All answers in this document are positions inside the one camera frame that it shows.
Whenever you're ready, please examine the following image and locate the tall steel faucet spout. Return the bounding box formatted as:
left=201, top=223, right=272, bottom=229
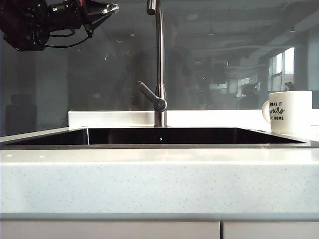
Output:
left=146, top=0, right=168, bottom=128

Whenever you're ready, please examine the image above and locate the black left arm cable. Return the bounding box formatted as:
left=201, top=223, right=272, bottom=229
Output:
left=45, top=23, right=93, bottom=49

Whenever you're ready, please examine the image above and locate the steel faucet lever handle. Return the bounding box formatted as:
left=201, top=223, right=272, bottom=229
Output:
left=136, top=81, right=167, bottom=112

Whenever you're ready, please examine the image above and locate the wide grey cabinet door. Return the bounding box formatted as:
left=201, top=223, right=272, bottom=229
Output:
left=0, top=220, right=221, bottom=239

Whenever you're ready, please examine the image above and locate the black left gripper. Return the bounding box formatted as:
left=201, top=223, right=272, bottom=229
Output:
left=63, top=0, right=119, bottom=31

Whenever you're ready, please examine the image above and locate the white Starbucks ceramic mug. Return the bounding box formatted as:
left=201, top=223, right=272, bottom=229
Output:
left=261, top=90, right=313, bottom=134

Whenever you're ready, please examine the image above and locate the narrow grey cabinet door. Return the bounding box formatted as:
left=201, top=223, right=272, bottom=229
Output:
left=222, top=221, right=319, bottom=239

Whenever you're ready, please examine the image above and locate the black sink basin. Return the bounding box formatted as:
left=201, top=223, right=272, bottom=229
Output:
left=5, top=127, right=308, bottom=146

